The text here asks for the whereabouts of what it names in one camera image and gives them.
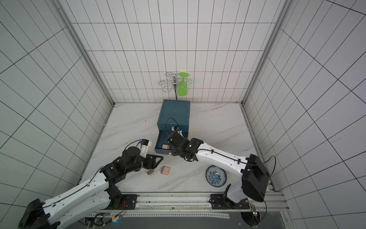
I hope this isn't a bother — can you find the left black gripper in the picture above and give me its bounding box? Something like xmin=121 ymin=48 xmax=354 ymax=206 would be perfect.
xmin=126 ymin=154 xmax=164 ymax=173

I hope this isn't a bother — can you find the teal drawer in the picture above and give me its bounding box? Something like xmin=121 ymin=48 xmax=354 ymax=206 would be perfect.
xmin=154 ymin=130 xmax=179 ymax=156

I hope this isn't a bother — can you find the teal drawer cabinet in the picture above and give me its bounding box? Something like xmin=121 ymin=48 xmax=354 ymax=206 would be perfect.
xmin=157 ymin=99 xmax=191 ymax=138

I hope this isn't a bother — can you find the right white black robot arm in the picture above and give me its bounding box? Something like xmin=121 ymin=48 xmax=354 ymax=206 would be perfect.
xmin=166 ymin=131 xmax=270 ymax=209

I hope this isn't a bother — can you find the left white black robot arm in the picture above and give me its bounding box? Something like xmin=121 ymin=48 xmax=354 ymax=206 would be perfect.
xmin=17 ymin=147 xmax=164 ymax=229

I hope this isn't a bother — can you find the pink brown plug left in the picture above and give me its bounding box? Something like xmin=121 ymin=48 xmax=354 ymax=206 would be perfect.
xmin=146 ymin=169 xmax=154 ymax=175

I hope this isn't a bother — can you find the blue white patterned bowl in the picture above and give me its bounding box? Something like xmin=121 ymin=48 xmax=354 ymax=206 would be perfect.
xmin=205 ymin=166 xmax=227 ymax=188

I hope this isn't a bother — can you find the silver glass holder stand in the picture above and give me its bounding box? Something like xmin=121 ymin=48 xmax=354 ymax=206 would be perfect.
xmin=158 ymin=72 xmax=178 ymax=100

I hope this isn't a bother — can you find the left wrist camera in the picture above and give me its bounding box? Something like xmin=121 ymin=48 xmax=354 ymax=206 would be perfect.
xmin=140 ymin=139 xmax=152 ymax=158

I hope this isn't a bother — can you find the aluminium mounting rail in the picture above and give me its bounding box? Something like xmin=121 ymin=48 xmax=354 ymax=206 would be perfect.
xmin=58 ymin=191 xmax=289 ymax=219

